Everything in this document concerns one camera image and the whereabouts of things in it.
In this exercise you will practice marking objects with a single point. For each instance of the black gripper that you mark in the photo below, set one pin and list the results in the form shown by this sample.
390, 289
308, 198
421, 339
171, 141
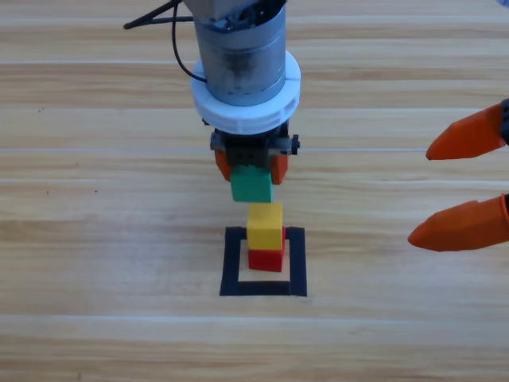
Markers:
506, 119
248, 151

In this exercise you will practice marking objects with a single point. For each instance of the green cube block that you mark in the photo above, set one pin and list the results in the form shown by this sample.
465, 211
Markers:
252, 187

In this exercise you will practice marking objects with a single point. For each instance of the yellow cube block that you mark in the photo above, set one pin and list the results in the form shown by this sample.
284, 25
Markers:
264, 231

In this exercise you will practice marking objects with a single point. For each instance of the red cube block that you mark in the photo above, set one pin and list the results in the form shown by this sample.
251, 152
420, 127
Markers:
264, 260

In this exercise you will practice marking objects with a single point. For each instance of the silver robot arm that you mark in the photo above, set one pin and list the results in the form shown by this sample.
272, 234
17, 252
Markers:
238, 59

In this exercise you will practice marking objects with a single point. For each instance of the black tape square outline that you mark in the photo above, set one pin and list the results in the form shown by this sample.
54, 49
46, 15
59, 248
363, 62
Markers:
232, 262

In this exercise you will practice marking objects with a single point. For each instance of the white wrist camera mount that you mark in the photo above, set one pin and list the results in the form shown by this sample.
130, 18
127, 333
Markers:
242, 119

